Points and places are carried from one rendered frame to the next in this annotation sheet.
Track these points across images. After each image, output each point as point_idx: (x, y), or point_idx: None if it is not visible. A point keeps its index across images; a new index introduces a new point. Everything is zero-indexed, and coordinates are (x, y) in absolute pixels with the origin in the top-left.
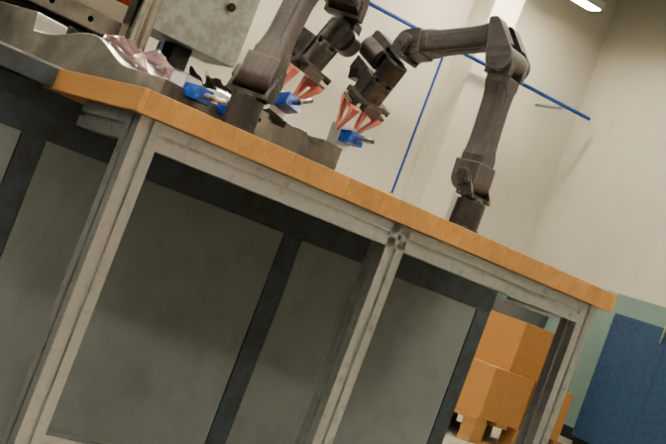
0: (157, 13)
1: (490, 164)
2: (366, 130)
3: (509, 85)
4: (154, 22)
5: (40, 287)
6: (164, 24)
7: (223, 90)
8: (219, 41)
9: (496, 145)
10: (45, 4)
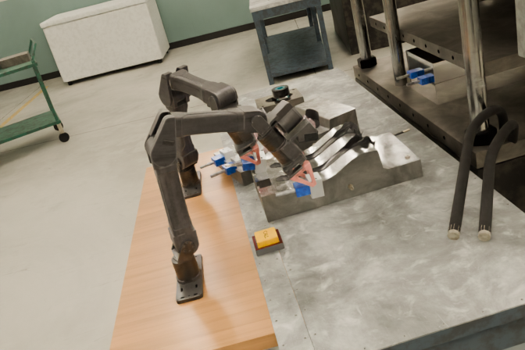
0: (467, 55)
1: (171, 230)
2: (301, 183)
3: (154, 170)
4: (469, 62)
5: None
6: (523, 50)
7: (344, 140)
8: None
9: (167, 216)
10: (451, 61)
